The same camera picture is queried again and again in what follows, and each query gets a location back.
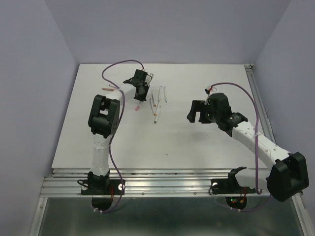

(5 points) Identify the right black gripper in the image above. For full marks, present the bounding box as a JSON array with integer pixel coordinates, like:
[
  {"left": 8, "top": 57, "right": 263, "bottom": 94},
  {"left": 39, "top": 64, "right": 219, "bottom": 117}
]
[{"left": 186, "top": 100, "right": 220, "bottom": 123}]

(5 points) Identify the blue marker pen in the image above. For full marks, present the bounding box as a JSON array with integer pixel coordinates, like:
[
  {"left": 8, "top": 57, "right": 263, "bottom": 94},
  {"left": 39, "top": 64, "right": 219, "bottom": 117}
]
[{"left": 158, "top": 86, "right": 163, "bottom": 101}]

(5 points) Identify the red marker pen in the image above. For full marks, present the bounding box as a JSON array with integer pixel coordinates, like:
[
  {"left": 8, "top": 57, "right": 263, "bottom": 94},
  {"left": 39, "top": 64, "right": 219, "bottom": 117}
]
[{"left": 149, "top": 98, "right": 154, "bottom": 113}]

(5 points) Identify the yellow marker pen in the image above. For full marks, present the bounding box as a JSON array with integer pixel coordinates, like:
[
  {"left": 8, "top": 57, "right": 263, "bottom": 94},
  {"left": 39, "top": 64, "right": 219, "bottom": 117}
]
[{"left": 152, "top": 106, "right": 158, "bottom": 116}]

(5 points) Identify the long white green-tip pen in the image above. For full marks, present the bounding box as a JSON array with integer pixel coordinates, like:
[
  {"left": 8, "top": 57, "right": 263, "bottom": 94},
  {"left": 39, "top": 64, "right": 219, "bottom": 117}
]
[{"left": 154, "top": 106, "right": 161, "bottom": 123}]

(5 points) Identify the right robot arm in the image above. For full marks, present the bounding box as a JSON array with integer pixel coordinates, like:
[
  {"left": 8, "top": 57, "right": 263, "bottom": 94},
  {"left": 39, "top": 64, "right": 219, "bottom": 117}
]
[{"left": 187, "top": 93, "right": 309, "bottom": 202}]

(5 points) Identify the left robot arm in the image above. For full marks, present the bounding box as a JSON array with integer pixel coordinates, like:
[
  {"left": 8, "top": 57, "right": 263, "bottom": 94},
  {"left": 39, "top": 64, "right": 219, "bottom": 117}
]
[{"left": 88, "top": 69, "right": 154, "bottom": 194}]

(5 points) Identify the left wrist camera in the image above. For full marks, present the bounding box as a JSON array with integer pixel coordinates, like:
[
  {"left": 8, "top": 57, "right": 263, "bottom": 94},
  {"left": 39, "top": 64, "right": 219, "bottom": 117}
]
[{"left": 145, "top": 72, "right": 154, "bottom": 84}]

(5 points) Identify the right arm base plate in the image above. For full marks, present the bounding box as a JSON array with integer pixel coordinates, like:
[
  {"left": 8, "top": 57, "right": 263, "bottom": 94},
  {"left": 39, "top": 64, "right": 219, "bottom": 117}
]
[{"left": 209, "top": 178, "right": 250, "bottom": 195}]

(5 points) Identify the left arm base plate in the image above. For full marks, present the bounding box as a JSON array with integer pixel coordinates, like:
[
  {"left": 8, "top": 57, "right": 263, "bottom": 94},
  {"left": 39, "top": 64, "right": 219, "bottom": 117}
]
[{"left": 77, "top": 179, "right": 125, "bottom": 196}]

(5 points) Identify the aluminium front rail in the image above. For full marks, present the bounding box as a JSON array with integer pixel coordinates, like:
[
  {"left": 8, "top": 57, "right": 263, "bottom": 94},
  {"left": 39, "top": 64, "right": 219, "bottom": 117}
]
[{"left": 40, "top": 169, "right": 230, "bottom": 198}]

